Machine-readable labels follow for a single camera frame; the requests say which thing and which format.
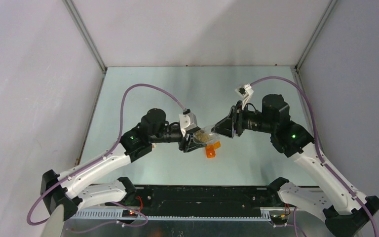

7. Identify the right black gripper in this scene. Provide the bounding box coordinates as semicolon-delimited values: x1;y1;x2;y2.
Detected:
211;100;276;138

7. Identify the amber glass pill bottle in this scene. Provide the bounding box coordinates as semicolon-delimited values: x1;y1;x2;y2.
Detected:
194;125;220;145

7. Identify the orange pill organizer box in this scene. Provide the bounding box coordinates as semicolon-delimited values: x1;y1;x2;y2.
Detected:
205;141;221;158

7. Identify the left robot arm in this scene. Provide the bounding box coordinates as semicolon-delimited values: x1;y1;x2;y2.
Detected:
40;109;206;220

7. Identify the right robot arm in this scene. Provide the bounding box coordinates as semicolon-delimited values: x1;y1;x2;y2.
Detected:
212;94;379;237

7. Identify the left circuit board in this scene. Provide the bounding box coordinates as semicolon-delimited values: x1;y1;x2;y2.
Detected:
121;209;139;219

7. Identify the circuit board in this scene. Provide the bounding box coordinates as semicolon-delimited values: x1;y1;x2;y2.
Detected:
121;209;139;219
270;214;291;226

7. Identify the right circuit board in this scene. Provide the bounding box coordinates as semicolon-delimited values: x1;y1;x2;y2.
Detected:
270;214;291;226

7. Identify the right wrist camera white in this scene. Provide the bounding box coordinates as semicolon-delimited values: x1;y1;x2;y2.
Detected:
235;84;254;109

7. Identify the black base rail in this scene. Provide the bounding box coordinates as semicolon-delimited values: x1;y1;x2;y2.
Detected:
106;185;303;218

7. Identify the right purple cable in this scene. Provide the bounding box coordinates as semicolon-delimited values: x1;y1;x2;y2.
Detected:
250;76;379;237

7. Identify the purple cable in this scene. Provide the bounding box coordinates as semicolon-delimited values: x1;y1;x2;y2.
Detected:
250;76;379;237
26;83;189;226

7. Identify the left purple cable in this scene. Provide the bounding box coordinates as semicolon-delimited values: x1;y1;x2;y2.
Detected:
26;83;189;226

